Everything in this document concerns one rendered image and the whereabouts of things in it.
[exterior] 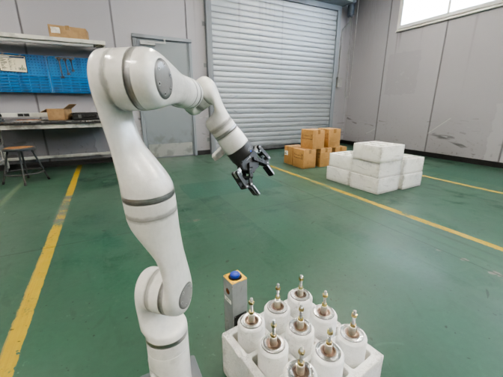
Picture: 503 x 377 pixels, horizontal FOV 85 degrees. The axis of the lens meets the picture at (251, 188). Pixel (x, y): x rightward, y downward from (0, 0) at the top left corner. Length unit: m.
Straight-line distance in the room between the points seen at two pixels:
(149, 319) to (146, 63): 0.50
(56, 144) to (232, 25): 3.76
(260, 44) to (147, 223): 5.90
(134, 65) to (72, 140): 5.09
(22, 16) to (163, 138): 2.54
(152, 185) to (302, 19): 6.60
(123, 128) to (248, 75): 5.62
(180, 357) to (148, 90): 0.56
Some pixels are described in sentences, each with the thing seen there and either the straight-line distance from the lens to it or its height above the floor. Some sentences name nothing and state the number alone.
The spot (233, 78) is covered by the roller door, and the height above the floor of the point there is 1.49.
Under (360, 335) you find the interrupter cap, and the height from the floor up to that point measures 0.25.
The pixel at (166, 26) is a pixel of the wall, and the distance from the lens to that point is 5.74.
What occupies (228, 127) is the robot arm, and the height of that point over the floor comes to 0.91.
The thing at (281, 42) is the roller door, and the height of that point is 2.23.
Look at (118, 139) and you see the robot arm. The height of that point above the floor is 0.91.
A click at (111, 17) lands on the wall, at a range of 5.64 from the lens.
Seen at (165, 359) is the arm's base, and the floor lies 0.44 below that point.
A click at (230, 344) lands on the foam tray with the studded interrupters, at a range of 1.09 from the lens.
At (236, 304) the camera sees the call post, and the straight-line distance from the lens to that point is 1.18.
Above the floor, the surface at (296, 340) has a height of 0.24.
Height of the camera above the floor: 0.97
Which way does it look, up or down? 17 degrees down
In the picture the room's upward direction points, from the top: straight up
